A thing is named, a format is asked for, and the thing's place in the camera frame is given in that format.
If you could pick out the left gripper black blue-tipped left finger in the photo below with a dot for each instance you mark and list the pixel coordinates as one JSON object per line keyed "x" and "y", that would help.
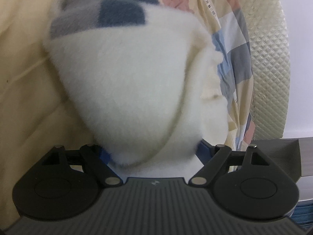
{"x": 64, "y": 183}

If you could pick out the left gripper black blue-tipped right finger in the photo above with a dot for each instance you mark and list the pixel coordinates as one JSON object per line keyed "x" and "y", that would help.
{"x": 218, "y": 176}

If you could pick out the cream blue-striped fuzzy sweater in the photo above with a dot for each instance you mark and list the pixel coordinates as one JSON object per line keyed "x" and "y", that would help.
{"x": 144, "y": 79}

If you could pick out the grey bedside cabinet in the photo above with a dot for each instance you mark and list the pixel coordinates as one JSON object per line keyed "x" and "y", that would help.
{"x": 291, "y": 156}

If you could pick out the blue storage box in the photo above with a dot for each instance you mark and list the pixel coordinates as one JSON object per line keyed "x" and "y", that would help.
{"x": 303, "y": 214}

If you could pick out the cream quilted headboard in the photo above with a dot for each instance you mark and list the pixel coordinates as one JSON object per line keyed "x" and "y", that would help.
{"x": 270, "y": 56}

